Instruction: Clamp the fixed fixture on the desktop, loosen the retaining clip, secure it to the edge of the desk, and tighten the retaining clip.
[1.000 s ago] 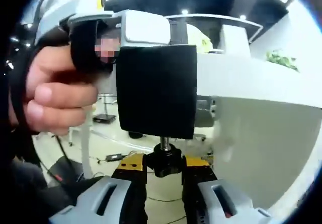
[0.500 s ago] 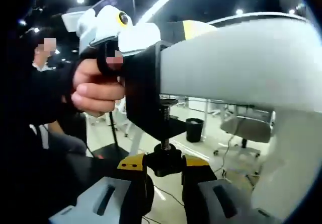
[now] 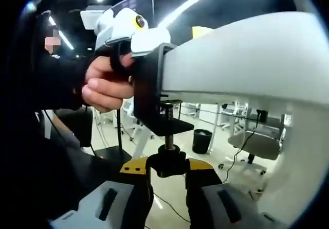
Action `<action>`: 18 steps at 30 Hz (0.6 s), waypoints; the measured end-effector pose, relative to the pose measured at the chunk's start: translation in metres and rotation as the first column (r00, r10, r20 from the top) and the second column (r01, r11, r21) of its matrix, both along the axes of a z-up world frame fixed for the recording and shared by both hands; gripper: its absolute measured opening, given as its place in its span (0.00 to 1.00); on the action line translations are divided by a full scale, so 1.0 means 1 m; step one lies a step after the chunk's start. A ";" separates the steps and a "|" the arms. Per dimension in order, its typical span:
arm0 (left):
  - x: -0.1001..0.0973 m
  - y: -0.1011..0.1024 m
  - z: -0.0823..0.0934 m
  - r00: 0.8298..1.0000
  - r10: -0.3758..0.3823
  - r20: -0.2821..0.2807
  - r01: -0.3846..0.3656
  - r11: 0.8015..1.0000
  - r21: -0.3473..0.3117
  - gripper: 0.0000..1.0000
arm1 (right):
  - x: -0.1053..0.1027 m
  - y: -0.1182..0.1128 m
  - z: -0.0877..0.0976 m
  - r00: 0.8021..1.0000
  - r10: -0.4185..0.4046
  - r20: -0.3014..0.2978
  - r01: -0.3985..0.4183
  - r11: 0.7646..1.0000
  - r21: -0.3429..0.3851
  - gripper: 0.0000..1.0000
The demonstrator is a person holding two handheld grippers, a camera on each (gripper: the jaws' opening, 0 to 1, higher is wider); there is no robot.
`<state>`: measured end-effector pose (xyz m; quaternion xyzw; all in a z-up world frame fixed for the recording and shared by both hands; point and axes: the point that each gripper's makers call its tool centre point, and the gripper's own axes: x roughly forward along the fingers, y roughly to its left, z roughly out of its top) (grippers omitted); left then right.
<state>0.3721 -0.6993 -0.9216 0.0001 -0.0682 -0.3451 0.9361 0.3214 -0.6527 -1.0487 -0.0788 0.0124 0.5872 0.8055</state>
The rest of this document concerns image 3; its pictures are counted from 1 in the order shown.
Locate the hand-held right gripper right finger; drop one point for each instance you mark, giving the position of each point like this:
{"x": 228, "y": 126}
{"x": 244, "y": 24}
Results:
{"x": 249, "y": 213}

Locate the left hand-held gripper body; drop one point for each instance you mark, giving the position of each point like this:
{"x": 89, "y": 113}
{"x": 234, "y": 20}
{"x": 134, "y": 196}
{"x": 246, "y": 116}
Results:
{"x": 115, "y": 28}

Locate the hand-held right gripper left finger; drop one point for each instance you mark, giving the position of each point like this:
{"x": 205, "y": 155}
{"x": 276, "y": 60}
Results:
{"x": 84, "y": 213}

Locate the black fixed fixture clamp frame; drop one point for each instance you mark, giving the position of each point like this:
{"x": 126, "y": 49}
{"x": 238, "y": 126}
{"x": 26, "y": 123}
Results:
{"x": 146, "y": 92}

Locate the black knob retaining clip screw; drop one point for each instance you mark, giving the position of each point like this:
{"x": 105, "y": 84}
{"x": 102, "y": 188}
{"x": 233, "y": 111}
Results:
{"x": 167, "y": 164}

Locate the white office desk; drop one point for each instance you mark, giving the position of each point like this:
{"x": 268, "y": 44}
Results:
{"x": 208, "y": 115}

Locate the person's left hand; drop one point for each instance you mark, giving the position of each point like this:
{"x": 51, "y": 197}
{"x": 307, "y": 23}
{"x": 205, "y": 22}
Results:
{"x": 102, "y": 82}

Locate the dark red roll-up banner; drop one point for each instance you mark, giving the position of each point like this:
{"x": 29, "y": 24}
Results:
{"x": 133, "y": 5}

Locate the black floor stand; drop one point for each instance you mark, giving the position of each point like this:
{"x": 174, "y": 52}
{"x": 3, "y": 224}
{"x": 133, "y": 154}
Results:
{"x": 110, "y": 157}

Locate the grey office chair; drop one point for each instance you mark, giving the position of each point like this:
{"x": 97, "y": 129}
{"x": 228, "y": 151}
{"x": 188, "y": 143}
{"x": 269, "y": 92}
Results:
{"x": 254, "y": 144}

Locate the person's dark clothed body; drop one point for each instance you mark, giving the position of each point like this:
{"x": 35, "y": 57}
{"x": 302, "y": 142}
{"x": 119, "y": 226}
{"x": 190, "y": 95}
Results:
{"x": 38, "y": 149}

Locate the black waste bin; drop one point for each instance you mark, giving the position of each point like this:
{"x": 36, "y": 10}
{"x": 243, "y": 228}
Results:
{"x": 202, "y": 141}

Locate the white office chair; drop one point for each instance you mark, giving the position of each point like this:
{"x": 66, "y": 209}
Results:
{"x": 141, "y": 136}

